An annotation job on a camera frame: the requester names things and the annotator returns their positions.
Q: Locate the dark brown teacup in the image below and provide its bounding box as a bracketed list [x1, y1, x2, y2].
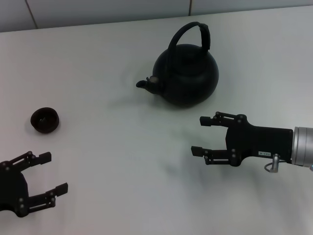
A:
[30, 107, 60, 134]

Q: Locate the black round teapot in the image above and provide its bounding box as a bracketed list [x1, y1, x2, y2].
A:
[135, 21, 220, 110]

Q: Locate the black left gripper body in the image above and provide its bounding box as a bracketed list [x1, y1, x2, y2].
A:
[0, 163, 29, 211]

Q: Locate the right gripper cable plug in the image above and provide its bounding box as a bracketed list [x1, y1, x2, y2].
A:
[264, 153, 281, 173]

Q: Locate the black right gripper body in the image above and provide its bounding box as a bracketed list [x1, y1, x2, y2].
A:
[226, 119, 293, 167]

